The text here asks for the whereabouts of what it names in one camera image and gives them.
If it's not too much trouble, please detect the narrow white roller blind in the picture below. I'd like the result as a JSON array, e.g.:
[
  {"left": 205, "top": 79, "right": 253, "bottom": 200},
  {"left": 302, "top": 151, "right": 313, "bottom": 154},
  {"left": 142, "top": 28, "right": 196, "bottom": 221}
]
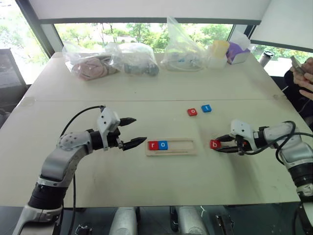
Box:
[{"left": 250, "top": 0, "right": 313, "bottom": 52}]

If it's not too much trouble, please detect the plastic bag with pink items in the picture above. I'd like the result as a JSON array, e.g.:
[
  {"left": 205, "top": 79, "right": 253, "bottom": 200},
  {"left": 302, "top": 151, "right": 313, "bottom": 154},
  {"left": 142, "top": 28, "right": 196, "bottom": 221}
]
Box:
[{"left": 62, "top": 41, "right": 122, "bottom": 81}]

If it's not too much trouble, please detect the dark window frame post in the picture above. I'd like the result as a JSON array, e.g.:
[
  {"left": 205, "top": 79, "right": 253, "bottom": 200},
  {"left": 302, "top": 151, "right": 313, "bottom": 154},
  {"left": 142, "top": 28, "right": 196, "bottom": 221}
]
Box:
[{"left": 15, "top": 0, "right": 65, "bottom": 59}]

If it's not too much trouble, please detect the plastic bag with dark items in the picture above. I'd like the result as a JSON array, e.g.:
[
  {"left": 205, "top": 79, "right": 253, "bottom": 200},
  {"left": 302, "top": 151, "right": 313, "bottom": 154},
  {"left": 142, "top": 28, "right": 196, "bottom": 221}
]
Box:
[{"left": 105, "top": 42, "right": 160, "bottom": 77}]

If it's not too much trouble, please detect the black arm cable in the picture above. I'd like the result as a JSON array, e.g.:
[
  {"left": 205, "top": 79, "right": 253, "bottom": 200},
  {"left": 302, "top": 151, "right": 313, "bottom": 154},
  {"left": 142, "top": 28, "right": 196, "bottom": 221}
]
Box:
[
  {"left": 241, "top": 120, "right": 313, "bottom": 164},
  {"left": 59, "top": 105, "right": 106, "bottom": 235}
]

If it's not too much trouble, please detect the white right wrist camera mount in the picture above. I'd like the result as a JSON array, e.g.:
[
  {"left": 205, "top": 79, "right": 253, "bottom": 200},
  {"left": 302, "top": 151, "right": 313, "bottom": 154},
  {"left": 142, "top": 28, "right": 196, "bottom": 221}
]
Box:
[{"left": 230, "top": 119, "right": 255, "bottom": 143}]

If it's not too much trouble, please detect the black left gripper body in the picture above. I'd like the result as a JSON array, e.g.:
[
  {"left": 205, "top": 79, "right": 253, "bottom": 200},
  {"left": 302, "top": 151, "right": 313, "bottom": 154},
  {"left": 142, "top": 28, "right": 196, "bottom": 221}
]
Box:
[{"left": 108, "top": 126, "right": 125, "bottom": 150}]

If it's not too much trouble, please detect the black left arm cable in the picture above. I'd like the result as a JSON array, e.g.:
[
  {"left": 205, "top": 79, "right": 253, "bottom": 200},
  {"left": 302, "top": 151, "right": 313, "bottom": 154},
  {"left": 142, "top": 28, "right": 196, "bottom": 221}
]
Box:
[{"left": 59, "top": 105, "right": 106, "bottom": 235}]

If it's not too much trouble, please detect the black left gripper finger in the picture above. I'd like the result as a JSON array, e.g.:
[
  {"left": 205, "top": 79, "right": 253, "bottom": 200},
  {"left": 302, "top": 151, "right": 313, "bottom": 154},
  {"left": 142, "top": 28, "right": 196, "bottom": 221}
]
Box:
[
  {"left": 122, "top": 137, "right": 147, "bottom": 151},
  {"left": 118, "top": 117, "right": 137, "bottom": 128}
]

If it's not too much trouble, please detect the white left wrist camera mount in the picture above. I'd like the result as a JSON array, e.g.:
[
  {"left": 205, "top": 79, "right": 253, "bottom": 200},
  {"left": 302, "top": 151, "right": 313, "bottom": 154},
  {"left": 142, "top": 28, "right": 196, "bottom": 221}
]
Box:
[{"left": 96, "top": 107, "right": 121, "bottom": 151}]

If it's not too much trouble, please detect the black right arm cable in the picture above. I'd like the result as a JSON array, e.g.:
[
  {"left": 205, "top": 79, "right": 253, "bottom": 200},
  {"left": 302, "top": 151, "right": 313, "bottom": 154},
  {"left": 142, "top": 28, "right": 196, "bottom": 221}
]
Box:
[{"left": 241, "top": 120, "right": 313, "bottom": 164}]

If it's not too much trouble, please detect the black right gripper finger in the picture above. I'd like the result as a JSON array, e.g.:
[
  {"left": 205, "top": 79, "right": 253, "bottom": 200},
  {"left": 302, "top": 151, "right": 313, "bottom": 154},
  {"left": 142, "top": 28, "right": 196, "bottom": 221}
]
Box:
[
  {"left": 215, "top": 146, "right": 239, "bottom": 155},
  {"left": 216, "top": 133, "right": 237, "bottom": 142}
]

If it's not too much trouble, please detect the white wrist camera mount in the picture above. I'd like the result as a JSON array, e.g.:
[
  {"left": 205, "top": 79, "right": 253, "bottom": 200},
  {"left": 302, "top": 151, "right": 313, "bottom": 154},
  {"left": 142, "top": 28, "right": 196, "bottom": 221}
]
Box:
[
  {"left": 230, "top": 119, "right": 255, "bottom": 143},
  {"left": 96, "top": 107, "right": 121, "bottom": 151}
]

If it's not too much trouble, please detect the wide white roller blind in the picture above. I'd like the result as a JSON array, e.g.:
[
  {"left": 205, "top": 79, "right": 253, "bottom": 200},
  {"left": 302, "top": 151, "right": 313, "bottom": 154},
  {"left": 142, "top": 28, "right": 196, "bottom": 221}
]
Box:
[{"left": 27, "top": 0, "right": 271, "bottom": 24}]

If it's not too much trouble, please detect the purple tissue box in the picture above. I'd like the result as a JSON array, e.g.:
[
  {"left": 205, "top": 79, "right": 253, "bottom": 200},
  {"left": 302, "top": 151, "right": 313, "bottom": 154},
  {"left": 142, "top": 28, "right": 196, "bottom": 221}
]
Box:
[{"left": 225, "top": 31, "right": 252, "bottom": 65}]

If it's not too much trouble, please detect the tall clear plastic bag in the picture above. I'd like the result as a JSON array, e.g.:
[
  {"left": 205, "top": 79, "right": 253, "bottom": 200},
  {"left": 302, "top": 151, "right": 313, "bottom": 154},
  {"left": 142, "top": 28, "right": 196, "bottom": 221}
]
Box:
[{"left": 160, "top": 16, "right": 209, "bottom": 72}]

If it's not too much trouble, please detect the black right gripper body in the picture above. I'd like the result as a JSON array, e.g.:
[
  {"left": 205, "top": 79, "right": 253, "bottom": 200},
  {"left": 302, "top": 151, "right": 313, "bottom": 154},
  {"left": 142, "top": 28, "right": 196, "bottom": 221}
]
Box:
[{"left": 235, "top": 136, "right": 255, "bottom": 156}]

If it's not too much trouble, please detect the bystander bare hand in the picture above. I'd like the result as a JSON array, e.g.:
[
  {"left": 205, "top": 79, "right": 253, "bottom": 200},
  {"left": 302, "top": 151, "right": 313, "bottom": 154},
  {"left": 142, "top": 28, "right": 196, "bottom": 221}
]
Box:
[{"left": 299, "top": 89, "right": 313, "bottom": 101}]

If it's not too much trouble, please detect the silver rounded robot leg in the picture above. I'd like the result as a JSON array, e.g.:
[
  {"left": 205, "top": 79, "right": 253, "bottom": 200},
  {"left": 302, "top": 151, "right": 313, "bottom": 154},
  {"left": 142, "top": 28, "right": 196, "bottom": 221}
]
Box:
[
  {"left": 108, "top": 206, "right": 138, "bottom": 235},
  {"left": 175, "top": 205, "right": 209, "bottom": 235}
]

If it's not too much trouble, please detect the bystander hand holding phone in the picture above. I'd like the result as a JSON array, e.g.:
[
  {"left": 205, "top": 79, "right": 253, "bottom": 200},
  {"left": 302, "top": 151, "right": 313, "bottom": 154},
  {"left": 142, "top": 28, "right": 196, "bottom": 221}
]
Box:
[{"left": 292, "top": 57, "right": 313, "bottom": 86}]

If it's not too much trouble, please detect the yellow plastic cup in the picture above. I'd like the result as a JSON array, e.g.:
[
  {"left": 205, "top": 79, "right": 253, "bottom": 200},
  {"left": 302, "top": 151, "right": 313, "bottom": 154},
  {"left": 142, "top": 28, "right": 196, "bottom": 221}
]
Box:
[{"left": 211, "top": 40, "right": 230, "bottom": 60}]

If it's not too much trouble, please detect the grey mobile phone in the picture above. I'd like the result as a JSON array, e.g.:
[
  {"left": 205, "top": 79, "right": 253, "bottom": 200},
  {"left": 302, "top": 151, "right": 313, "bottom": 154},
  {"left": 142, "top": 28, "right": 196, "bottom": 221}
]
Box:
[{"left": 290, "top": 55, "right": 309, "bottom": 74}]

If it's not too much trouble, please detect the wooden letter tray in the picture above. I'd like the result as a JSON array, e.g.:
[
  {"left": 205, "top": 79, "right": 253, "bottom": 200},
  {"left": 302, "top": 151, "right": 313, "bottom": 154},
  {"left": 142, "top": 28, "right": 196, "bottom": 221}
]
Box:
[{"left": 146, "top": 138, "right": 198, "bottom": 157}]

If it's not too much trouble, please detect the bystander dark clothing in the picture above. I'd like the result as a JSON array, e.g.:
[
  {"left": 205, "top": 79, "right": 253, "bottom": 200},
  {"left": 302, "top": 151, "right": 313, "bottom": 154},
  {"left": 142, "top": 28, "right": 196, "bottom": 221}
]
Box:
[{"left": 283, "top": 69, "right": 313, "bottom": 124}]

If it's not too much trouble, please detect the steel tumbler with black lid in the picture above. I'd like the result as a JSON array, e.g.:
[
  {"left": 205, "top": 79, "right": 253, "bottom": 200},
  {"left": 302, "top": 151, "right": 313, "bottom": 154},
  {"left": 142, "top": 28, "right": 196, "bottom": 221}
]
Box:
[{"left": 259, "top": 50, "right": 274, "bottom": 67}]

